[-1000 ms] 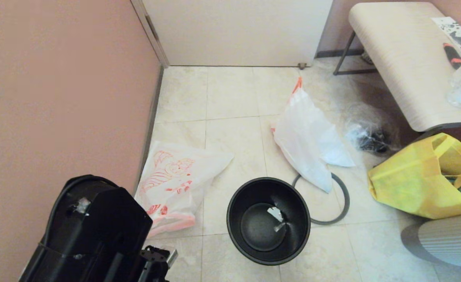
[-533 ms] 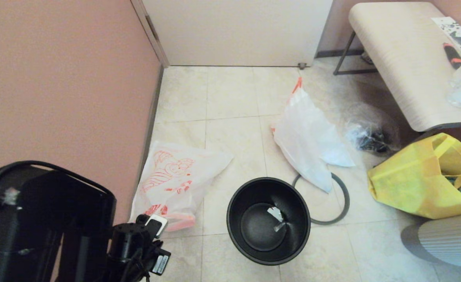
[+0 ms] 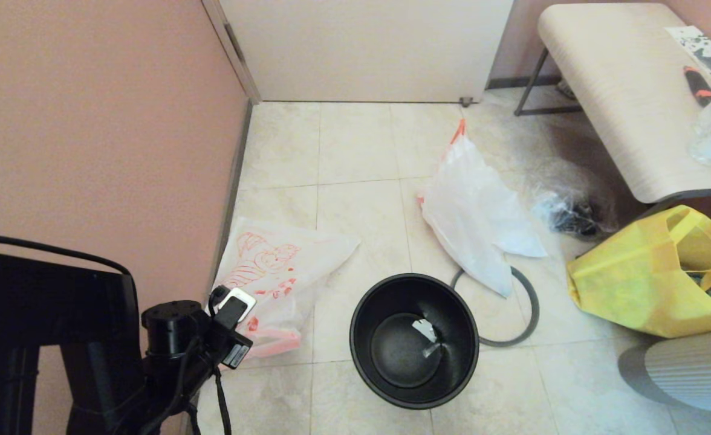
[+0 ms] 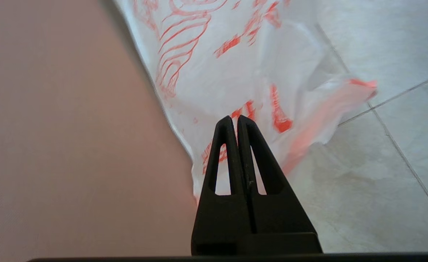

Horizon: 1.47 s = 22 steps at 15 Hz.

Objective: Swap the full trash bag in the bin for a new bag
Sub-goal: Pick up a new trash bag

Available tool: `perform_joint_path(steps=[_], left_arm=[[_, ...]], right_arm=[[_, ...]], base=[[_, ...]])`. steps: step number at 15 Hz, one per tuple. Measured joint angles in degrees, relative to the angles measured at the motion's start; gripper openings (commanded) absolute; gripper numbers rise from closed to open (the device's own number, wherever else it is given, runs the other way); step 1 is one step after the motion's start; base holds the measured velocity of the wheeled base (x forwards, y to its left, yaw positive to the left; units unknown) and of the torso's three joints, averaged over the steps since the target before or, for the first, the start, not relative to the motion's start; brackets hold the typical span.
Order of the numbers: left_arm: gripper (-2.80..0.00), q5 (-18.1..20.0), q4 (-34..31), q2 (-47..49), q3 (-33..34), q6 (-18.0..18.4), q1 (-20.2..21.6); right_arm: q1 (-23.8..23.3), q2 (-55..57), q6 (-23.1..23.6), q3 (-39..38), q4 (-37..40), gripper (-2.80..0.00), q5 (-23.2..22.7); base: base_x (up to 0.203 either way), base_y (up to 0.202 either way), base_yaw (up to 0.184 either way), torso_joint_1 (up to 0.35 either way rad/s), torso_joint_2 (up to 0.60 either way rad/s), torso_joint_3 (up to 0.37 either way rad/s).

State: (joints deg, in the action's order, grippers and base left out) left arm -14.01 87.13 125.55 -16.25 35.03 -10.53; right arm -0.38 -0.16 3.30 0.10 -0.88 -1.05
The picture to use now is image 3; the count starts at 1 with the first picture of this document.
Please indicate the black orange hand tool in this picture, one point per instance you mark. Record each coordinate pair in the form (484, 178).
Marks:
(701, 89)

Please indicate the beige table with metal legs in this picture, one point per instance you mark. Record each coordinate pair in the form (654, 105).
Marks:
(621, 78)

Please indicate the white bag with cartoon print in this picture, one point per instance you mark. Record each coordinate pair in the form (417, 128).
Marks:
(289, 266)

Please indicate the translucent white red-trimmed bag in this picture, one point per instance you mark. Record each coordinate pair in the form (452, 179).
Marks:
(476, 217)

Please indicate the metal door stopper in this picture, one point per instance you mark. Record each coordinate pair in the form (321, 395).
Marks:
(466, 101)

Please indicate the grey ribbed robot base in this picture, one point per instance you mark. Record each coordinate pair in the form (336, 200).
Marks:
(694, 368)

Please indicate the white door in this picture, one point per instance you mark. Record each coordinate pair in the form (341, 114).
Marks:
(361, 48)

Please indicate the printed black white label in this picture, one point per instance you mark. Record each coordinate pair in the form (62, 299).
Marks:
(697, 45)

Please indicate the black round trash bin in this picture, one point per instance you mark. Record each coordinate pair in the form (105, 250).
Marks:
(404, 350)

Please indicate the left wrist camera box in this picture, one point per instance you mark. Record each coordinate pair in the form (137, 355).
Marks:
(240, 297)

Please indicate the clear bag with dark contents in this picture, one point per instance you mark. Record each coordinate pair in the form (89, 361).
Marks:
(567, 211)

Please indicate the white paper scrap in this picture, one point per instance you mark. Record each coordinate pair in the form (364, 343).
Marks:
(425, 331)

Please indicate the yellow shopping bag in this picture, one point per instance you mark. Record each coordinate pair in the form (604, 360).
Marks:
(633, 290)

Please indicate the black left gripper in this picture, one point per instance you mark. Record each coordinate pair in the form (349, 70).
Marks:
(228, 344)

